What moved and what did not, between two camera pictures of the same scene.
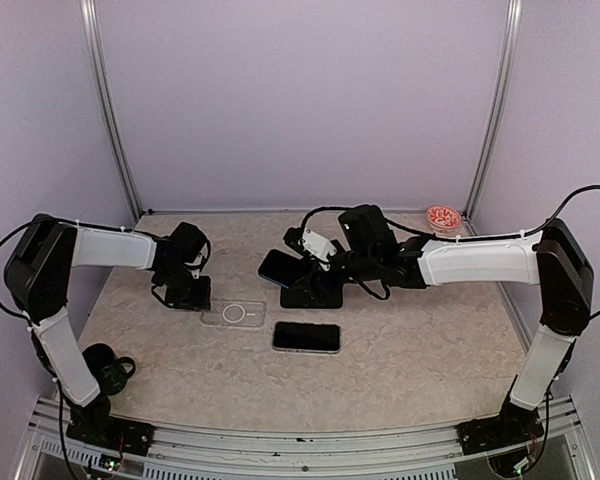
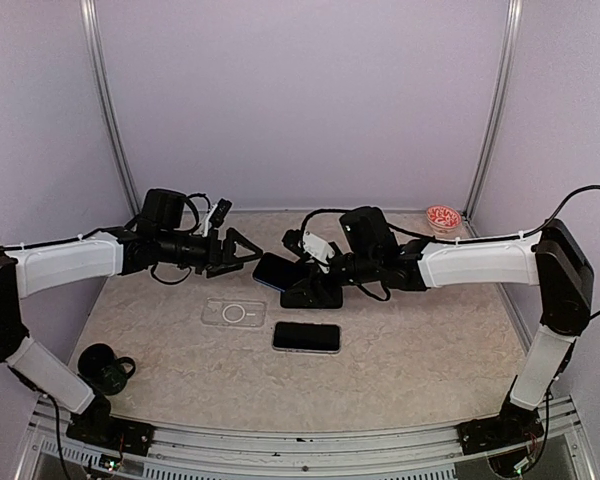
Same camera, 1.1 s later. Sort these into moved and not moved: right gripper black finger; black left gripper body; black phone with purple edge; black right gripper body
Moved: black phone with purple edge; black left gripper body
Not moved: right gripper black finger; black right gripper body
